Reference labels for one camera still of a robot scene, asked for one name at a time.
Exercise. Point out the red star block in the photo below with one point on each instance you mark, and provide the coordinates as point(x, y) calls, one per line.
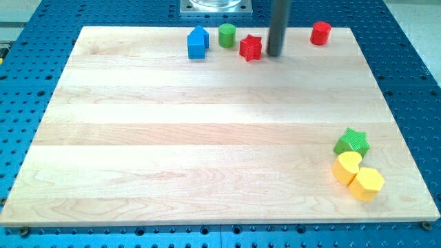
point(251, 48)

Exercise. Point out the green star block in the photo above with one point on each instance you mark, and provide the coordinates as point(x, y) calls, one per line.
point(352, 141)

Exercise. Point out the blue cube block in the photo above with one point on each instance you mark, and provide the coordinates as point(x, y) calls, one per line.
point(196, 46)

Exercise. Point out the light wooden board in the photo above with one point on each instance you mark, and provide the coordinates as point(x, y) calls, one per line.
point(136, 133)

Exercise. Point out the blue house-shaped block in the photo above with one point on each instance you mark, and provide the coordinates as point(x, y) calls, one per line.
point(199, 30)

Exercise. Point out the green cylinder block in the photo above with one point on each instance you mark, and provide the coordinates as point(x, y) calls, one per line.
point(226, 35)

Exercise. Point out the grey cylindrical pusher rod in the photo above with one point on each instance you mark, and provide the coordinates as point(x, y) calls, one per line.
point(279, 19)

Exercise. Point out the yellow heart block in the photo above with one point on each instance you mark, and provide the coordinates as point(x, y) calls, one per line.
point(346, 166)

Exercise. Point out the red cylinder block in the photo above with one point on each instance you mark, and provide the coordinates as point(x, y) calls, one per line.
point(320, 33)

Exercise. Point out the yellow hexagon block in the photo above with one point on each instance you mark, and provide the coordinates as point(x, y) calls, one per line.
point(366, 184)

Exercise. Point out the blue perforated table plate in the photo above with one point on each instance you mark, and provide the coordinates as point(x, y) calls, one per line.
point(36, 61)

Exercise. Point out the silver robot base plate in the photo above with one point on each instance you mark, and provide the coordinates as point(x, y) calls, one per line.
point(212, 7)

